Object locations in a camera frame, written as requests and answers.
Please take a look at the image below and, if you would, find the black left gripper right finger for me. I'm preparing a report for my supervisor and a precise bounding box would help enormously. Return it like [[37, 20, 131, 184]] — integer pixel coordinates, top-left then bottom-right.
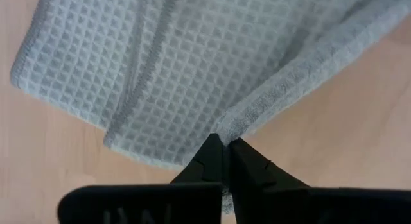
[[228, 137, 411, 224]]

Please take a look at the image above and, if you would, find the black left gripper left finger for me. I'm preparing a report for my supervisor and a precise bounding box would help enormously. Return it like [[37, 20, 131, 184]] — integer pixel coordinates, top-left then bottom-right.
[[57, 132, 226, 224]]

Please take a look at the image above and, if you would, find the grey waffle microfiber towel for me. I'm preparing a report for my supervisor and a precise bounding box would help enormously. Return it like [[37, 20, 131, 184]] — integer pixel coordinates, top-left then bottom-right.
[[9, 0, 411, 216]]

